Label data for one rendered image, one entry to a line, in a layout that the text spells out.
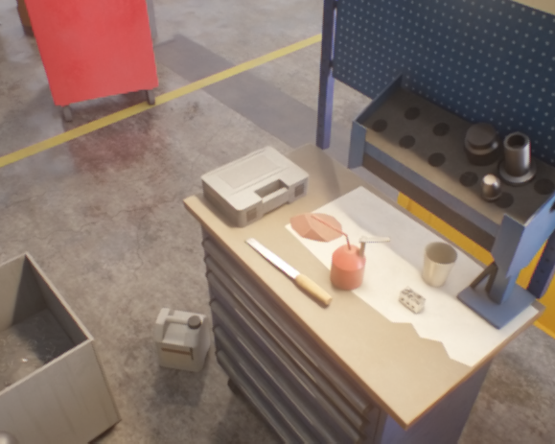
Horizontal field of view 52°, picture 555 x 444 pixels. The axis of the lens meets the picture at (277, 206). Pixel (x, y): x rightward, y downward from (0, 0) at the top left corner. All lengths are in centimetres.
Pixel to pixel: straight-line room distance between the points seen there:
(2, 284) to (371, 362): 146
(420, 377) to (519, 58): 71
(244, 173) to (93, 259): 145
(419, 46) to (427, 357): 74
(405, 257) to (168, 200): 192
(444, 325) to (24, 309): 162
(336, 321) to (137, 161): 238
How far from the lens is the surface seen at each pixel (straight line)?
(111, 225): 314
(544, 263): 149
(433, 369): 135
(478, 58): 139
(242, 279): 159
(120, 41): 383
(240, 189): 162
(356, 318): 140
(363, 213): 167
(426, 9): 146
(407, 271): 152
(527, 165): 129
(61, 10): 372
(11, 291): 235
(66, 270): 296
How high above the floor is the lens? 204
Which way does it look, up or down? 41 degrees down
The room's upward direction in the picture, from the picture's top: straight up
